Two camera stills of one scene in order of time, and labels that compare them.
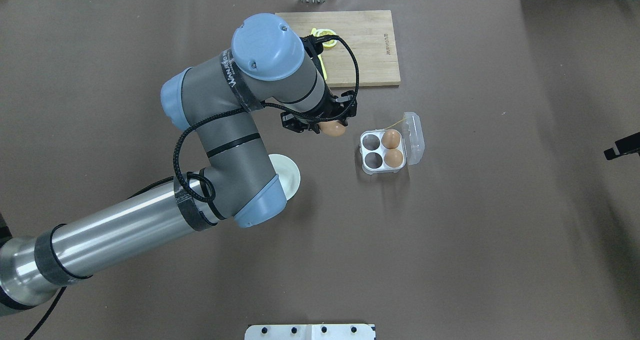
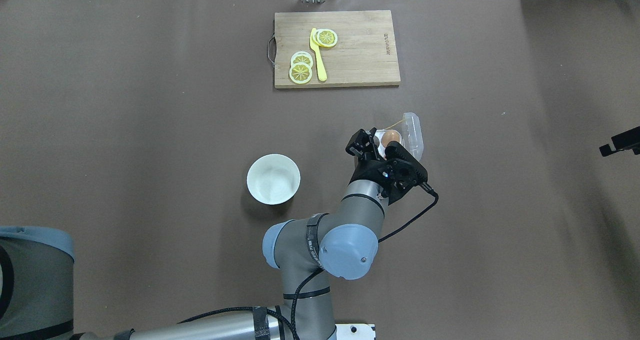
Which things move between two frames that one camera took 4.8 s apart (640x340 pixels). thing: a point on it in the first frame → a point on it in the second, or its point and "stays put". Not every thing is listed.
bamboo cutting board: [371, 34] stays put
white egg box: [389, 151] stays put
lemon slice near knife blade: [327, 44] stays put
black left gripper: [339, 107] → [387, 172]
